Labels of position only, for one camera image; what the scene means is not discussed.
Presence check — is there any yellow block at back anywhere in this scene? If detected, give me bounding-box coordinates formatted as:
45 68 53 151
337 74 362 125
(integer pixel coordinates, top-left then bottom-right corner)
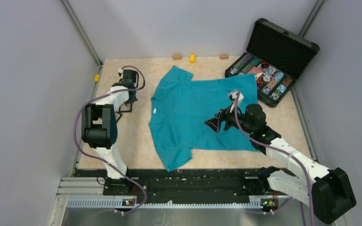
189 54 196 64

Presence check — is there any pink card in case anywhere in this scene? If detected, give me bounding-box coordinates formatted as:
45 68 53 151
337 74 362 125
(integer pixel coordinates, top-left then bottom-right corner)
247 67 263 80

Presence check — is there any teal t-shirt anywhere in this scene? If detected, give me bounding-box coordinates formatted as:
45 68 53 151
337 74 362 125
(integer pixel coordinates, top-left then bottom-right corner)
149 66 258 172

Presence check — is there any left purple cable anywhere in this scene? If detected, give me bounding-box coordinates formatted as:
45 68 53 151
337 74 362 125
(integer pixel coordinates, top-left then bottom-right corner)
72 65 147 216

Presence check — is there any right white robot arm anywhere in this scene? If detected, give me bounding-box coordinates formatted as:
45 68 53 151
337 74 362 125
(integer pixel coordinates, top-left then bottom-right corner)
205 90 357 225

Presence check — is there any purple cable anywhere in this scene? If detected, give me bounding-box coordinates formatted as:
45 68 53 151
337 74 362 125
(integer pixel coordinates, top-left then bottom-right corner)
72 65 147 216
233 92 316 226

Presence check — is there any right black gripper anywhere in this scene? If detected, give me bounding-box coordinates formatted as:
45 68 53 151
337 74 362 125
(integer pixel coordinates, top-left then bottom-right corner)
205 102 254 134

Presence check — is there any black carrying case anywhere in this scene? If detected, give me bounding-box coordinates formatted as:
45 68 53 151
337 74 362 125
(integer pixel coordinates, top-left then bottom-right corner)
224 18 320 107

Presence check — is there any black box with grey brooch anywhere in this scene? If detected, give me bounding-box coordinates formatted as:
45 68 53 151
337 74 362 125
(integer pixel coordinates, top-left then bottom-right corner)
117 103 133 113

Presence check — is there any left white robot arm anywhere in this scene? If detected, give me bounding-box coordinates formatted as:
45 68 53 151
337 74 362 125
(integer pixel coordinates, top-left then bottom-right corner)
81 69 139 195

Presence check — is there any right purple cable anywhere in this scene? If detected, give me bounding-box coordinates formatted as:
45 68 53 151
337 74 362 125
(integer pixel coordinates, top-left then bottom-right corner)
233 92 316 226

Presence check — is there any left tan wooden block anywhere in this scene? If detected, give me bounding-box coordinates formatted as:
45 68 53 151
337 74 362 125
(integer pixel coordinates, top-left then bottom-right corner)
172 53 182 60

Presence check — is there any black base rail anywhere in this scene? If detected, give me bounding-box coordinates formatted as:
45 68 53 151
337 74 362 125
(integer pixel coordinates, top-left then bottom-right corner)
103 168 291 205

